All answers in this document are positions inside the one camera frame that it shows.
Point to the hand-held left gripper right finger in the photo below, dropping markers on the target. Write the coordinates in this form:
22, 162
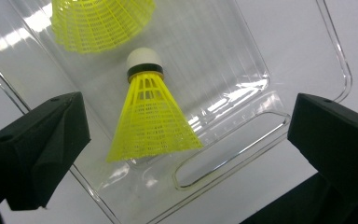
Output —
338, 140

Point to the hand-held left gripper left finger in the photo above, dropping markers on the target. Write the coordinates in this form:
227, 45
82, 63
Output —
37, 146

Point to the yellow plastic shuttlecock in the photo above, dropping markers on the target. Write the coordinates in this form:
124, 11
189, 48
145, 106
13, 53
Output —
150, 124
99, 25

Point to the clear plastic box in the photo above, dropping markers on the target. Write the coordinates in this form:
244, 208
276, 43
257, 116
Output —
214, 62

